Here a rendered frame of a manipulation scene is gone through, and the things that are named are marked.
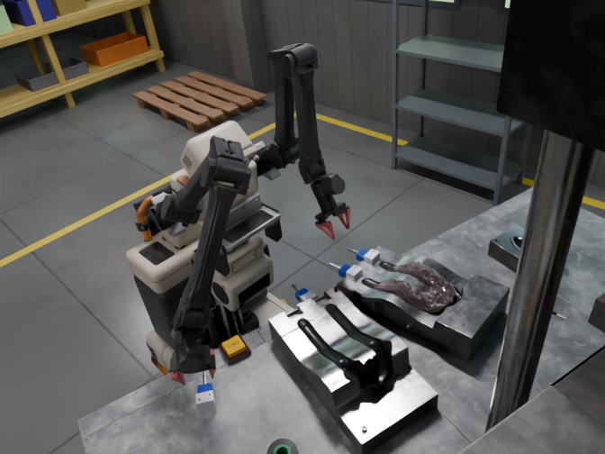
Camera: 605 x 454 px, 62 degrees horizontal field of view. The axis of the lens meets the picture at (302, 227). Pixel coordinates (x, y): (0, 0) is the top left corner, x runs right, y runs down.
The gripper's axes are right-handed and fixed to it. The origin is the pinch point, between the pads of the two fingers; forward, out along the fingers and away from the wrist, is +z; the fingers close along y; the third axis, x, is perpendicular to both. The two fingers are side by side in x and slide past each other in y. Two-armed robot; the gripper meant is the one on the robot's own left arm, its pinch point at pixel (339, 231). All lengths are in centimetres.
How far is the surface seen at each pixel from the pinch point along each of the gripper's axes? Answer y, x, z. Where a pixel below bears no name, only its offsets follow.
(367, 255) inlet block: 6.6, -0.9, 13.3
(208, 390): -66, 2, 17
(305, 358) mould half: -41.8, -15.0, 20.2
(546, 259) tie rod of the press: -46, -101, -17
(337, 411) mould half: -48, -30, 30
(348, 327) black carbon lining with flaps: -24.0, -16.0, 21.4
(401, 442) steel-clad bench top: -41, -41, 43
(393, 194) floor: 154, 126, 48
